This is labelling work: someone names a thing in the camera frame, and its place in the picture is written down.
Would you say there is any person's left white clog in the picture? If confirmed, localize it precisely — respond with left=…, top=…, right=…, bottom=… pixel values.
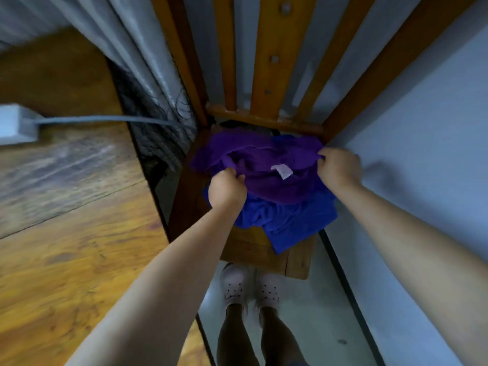
left=221, top=262, right=249, bottom=308

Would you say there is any person's right leg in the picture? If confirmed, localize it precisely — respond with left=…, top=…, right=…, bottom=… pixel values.
left=260, top=307, right=309, bottom=366

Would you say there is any person's left forearm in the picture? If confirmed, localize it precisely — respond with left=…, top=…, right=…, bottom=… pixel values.
left=65, top=204, right=245, bottom=366

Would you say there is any white towel label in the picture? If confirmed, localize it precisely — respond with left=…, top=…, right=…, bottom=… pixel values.
left=271, top=164, right=294, bottom=180

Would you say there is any person's left leg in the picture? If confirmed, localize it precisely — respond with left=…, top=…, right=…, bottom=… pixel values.
left=217, top=303, right=261, bottom=366

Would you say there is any person's white clog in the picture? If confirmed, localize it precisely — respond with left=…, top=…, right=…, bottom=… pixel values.
left=221, top=262, right=249, bottom=308
left=255, top=271, right=282, bottom=310

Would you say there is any black mesh fabric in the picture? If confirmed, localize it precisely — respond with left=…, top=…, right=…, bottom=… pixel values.
left=109, top=59, right=199, bottom=172

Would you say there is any blue towel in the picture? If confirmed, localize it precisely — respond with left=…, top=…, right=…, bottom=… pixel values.
left=203, top=134, right=338, bottom=255

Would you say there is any person's leg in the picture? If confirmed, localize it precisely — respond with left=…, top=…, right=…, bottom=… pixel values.
left=217, top=303, right=261, bottom=366
left=260, top=307, right=309, bottom=366

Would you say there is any person's left hand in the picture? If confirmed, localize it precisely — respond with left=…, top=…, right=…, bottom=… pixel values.
left=208, top=167, right=248, bottom=218

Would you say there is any grey curtain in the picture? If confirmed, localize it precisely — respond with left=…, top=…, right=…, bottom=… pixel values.
left=0, top=0, right=199, bottom=128

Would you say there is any purple towel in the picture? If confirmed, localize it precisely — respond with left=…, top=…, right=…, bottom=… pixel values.
left=190, top=130, right=327, bottom=205

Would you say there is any white power adapter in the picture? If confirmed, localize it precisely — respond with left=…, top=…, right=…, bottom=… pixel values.
left=0, top=104, right=39, bottom=146

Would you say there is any person's right forearm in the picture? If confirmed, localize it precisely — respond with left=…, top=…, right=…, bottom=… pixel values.
left=335, top=182, right=488, bottom=366

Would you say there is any person's right white clog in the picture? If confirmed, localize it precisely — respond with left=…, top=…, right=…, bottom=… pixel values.
left=255, top=271, right=282, bottom=310

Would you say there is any wooden chair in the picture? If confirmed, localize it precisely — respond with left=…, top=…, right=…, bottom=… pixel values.
left=150, top=0, right=481, bottom=280

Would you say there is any person's right hand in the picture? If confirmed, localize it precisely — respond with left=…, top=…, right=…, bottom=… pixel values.
left=317, top=147, right=363, bottom=190

